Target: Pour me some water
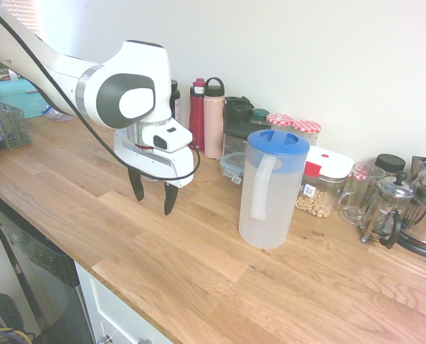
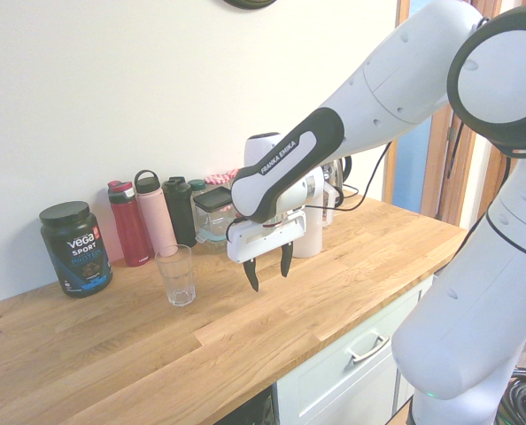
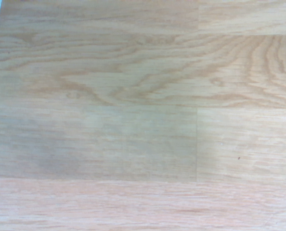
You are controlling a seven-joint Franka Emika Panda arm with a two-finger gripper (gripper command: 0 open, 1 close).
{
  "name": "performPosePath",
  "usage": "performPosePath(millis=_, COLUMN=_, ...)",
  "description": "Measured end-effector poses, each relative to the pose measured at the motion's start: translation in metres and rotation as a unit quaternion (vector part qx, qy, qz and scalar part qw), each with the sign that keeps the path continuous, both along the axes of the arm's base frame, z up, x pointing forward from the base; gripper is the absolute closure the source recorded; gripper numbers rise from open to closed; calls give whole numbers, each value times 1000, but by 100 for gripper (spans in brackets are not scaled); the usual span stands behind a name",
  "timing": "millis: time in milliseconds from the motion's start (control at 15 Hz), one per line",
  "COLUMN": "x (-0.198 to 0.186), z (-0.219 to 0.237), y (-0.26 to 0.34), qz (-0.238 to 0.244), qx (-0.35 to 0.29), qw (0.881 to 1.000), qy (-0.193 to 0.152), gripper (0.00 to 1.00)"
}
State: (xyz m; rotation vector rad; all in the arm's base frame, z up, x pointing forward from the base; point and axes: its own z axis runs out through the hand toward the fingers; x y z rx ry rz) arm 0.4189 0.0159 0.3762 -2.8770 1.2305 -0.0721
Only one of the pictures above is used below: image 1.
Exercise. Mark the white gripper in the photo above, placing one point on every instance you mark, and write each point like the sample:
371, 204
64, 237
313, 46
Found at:
146, 163

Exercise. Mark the translucent pitcher with blue lid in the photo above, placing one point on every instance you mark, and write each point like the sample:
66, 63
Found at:
265, 200

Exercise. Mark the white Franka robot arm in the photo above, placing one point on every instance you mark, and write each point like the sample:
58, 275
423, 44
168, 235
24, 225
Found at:
66, 75

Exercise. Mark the red water bottle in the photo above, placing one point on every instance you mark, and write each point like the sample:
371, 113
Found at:
197, 114

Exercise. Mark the pink water bottle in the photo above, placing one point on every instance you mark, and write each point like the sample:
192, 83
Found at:
213, 122

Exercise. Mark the small glass container blue-rimmed lid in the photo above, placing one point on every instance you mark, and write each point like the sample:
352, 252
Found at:
232, 165

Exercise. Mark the black protein powder tub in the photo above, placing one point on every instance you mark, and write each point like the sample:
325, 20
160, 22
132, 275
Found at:
175, 102

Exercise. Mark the clear container with dark lid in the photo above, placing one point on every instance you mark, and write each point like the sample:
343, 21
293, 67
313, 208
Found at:
240, 134

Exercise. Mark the dark green shaker bottle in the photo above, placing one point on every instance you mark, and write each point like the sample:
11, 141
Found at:
236, 111

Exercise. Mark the clear zip plastic bag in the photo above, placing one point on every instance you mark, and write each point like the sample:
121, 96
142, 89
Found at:
57, 114

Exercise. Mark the white cabinet drawer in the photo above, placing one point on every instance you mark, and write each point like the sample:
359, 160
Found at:
105, 308

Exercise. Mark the jar with green lid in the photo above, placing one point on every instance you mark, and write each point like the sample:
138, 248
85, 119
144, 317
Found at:
260, 116

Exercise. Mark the stainless steel dishwasher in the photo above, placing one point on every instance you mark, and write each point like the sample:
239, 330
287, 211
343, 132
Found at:
37, 272

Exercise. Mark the jar with red gingham lid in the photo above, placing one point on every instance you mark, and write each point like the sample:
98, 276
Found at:
279, 121
306, 129
360, 176

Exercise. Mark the metal drawer knob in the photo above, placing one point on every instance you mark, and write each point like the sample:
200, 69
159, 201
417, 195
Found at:
107, 339

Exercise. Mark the grey plastic utensil basket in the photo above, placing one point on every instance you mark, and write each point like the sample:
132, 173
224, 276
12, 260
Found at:
8, 123

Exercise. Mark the teal bread box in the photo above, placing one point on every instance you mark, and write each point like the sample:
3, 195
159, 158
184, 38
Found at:
15, 98

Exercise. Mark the cereal container with white lid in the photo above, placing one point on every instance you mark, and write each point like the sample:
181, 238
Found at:
327, 179

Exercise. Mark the clear glass mug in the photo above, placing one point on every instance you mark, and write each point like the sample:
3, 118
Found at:
358, 200

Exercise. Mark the window blind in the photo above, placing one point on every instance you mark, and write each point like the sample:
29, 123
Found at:
30, 18

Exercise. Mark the glass french press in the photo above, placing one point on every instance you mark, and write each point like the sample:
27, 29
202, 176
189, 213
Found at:
387, 211

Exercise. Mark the jar with black lid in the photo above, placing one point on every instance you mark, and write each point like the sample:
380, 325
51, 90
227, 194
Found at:
389, 163

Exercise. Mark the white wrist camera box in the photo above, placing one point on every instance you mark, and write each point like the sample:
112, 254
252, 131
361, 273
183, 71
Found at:
173, 138

